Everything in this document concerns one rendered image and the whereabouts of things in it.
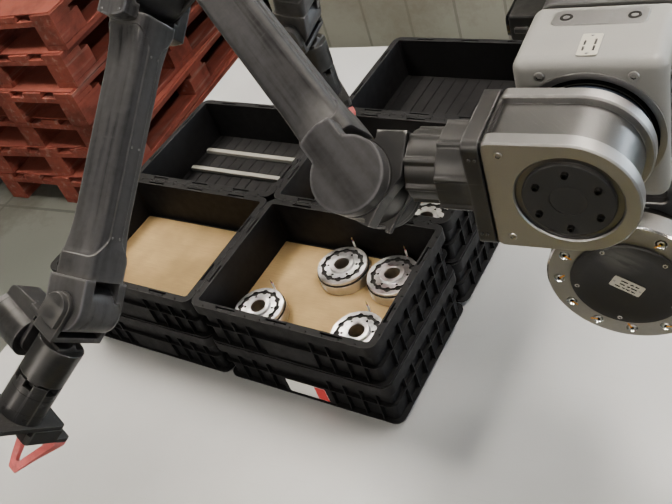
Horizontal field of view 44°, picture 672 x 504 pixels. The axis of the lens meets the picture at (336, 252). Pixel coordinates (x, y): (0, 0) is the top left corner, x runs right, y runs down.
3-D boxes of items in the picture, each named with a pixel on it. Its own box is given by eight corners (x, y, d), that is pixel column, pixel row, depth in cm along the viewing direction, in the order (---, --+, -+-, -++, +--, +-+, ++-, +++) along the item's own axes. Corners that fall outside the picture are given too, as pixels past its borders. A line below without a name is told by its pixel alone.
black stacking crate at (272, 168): (351, 152, 195) (338, 112, 187) (288, 238, 179) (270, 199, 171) (222, 137, 215) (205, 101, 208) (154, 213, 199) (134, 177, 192)
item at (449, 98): (559, 86, 190) (554, 43, 183) (513, 169, 174) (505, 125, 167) (406, 78, 211) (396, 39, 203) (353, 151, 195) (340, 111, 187)
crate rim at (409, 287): (448, 234, 151) (446, 225, 150) (375, 360, 135) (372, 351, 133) (273, 206, 172) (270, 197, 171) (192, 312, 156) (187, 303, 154)
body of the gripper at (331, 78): (319, 120, 148) (307, 85, 143) (306, 94, 155) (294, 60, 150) (353, 107, 148) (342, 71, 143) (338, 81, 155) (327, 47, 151)
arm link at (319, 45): (315, 46, 140) (329, 27, 143) (281, 46, 143) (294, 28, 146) (327, 80, 144) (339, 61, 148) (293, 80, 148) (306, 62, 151)
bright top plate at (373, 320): (394, 317, 147) (393, 315, 147) (371, 361, 141) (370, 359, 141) (344, 309, 152) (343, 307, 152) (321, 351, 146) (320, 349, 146)
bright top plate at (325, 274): (376, 252, 161) (376, 250, 160) (354, 289, 155) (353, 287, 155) (332, 245, 166) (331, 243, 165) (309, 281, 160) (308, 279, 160)
